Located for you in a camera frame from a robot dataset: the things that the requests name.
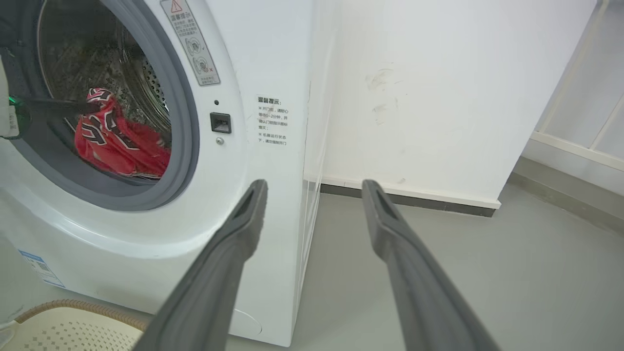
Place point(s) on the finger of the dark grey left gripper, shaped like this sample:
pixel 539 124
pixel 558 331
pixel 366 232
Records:
pixel 58 105

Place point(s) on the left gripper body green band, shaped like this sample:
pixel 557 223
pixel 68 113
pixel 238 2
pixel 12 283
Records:
pixel 9 109

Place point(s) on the white window frame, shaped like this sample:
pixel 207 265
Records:
pixel 580 112

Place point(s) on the warning sticker with red triangle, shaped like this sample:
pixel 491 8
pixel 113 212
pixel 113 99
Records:
pixel 190 41

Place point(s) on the white front-load washing machine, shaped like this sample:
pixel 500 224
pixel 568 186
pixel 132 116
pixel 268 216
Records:
pixel 234 161

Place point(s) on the cream perforated laundry basket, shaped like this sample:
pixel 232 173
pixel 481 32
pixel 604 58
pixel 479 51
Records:
pixel 68 329

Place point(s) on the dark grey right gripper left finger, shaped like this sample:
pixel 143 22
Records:
pixel 214 273

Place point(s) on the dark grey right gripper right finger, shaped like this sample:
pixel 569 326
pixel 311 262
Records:
pixel 419 278

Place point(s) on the red patterned garment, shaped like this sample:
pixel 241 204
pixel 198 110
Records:
pixel 117 141

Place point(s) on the blue energy label sticker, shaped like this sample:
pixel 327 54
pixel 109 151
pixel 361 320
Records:
pixel 41 268

